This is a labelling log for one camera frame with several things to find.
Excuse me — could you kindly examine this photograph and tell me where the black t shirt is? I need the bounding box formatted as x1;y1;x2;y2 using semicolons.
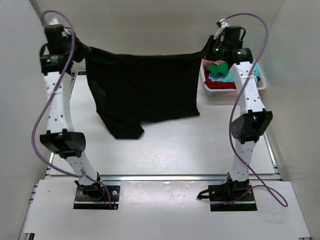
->
85;47;201;140

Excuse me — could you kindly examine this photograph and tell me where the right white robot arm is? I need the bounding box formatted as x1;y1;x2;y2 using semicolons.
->
201;22;273;202

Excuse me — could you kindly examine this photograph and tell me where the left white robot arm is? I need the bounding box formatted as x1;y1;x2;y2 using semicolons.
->
39;23;106;201

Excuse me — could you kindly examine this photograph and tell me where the pink t shirt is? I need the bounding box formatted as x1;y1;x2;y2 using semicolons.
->
201;59;225;66

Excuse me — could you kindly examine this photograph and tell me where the green t shirt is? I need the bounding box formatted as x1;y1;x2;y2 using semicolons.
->
205;62;229;76

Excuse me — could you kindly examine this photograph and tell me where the blue label sticker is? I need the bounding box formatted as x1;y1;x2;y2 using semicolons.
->
77;71;87;76

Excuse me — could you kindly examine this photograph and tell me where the teal t shirt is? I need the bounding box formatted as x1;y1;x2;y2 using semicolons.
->
208;65;261;83

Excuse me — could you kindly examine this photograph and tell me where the red t shirt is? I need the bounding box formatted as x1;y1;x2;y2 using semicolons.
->
203;69;262;91

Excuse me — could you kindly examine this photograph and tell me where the white plastic laundry basket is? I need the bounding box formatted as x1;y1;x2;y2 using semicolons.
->
199;57;268;99

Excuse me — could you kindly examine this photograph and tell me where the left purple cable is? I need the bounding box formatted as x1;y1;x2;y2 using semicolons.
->
30;9;113;210

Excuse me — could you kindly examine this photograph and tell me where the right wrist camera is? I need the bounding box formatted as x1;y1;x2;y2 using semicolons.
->
214;18;229;39

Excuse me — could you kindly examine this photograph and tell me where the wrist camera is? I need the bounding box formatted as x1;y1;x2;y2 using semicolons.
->
48;17;71;36
214;18;229;39

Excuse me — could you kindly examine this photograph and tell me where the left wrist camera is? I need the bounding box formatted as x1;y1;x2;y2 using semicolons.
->
48;17;71;36

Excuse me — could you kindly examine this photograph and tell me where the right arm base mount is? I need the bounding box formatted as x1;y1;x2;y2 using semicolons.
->
196;173;258;212

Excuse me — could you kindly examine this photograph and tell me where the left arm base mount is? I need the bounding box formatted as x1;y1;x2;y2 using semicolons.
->
73;180;121;210

